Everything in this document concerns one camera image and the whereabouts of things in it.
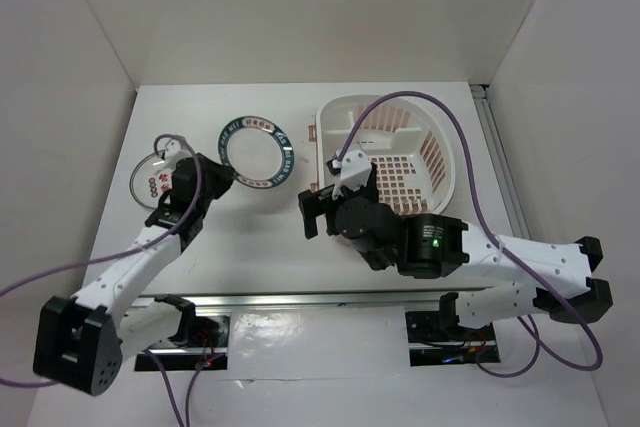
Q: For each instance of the aluminium table edge rail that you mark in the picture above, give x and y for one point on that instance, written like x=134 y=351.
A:
x=318 y=299

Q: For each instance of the aluminium side rail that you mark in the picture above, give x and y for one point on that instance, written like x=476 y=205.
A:
x=499 y=160

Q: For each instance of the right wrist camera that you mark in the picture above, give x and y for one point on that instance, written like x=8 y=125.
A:
x=352 y=172

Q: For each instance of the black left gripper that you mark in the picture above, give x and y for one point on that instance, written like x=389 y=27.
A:
x=224 y=175

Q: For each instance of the white dish rack basket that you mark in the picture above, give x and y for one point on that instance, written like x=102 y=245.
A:
x=402 y=137

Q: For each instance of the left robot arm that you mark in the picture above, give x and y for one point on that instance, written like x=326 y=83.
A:
x=83 y=340

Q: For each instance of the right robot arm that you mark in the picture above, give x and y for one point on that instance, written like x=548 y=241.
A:
x=532 y=277

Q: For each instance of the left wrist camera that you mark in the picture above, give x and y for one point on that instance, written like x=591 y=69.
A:
x=170 y=155

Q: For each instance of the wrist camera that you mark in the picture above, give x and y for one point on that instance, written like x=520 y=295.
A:
x=352 y=172
x=170 y=155

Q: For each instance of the white plate red Chinese characters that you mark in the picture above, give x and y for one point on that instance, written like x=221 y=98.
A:
x=150 y=178

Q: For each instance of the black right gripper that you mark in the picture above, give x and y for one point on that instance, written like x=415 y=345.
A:
x=311 y=204

